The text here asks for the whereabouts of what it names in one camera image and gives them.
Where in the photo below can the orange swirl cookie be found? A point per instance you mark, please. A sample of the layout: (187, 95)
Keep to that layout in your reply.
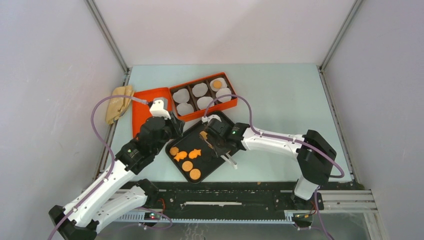
(174, 151)

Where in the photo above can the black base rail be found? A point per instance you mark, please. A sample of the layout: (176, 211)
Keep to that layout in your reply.
(239, 203)

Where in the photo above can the orange cookie box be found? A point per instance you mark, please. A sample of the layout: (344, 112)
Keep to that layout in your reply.
(218, 106)

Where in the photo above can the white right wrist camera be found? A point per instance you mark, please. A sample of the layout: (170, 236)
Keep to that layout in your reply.
(207, 119)

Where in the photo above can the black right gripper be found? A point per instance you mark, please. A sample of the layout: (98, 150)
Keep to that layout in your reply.
(217, 152)

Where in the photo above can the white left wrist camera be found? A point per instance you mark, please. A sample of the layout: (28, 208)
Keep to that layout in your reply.
(158, 108)

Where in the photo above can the silver metal tongs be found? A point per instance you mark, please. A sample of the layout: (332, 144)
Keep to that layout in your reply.
(219, 149)

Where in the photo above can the beige crumpled cloth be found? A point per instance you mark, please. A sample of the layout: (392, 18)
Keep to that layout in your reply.
(118, 105)

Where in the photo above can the white paper cupcake liner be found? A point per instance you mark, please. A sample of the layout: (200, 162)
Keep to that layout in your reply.
(204, 102)
(199, 90)
(181, 96)
(184, 109)
(224, 95)
(224, 84)

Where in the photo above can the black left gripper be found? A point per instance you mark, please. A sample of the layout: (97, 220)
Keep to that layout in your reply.
(177, 126)

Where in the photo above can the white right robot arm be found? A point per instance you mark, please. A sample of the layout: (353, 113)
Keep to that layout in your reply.
(314, 155)

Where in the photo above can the black baking tray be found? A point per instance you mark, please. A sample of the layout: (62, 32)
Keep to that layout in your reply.
(191, 140)

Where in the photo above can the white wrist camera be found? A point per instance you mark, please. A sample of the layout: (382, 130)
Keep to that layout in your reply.
(158, 108)
(207, 119)

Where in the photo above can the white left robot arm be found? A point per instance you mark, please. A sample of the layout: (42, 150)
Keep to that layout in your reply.
(86, 216)

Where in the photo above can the orange fish cookie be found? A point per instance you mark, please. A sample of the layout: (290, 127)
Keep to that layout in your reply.
(195, 153)
(180, 156)

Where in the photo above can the orange box lid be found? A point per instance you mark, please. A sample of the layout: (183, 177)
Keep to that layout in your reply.
(141, 112)

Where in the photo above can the round orange biscuit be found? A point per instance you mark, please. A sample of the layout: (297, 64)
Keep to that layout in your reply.
(195, 174)
(203, 135)
(187, 166)
(217, 84)

